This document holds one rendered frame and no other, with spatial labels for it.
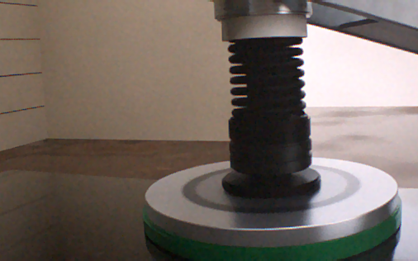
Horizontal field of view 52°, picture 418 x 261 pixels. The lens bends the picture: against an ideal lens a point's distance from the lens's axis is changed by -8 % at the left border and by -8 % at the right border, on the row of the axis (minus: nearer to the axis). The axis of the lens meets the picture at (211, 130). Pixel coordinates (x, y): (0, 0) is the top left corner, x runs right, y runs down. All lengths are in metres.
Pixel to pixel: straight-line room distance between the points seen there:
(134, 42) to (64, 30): 1.22
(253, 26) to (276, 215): 0.14
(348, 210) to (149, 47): 5.59
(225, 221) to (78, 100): 6.29
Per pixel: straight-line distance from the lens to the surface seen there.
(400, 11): 0.35
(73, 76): 6.60
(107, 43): 6.21
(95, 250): 0.35
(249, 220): 0.31
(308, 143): 0.37
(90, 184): 0.55
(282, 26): 0.35
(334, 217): 0.31
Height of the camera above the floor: 0.96
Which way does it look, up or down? 9 degrees down
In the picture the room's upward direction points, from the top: 3 degrees counter-clockwise
